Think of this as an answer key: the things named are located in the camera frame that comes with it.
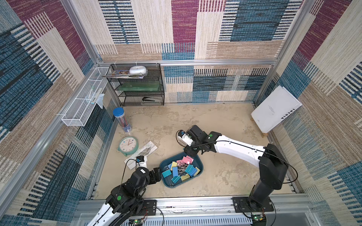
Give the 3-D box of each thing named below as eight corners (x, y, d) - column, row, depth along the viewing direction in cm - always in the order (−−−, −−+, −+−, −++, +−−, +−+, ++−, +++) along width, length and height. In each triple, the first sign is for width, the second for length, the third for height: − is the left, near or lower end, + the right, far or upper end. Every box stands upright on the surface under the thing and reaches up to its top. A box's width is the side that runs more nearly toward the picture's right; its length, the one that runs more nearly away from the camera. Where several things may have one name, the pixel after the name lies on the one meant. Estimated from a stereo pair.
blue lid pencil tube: (125, 134, 105) (116, 118, 90) (116, 119, 114) (106, 102, 99) (134, 129, 107) (126, 113, 93) (124, 115, 116) (116, 98, 102)
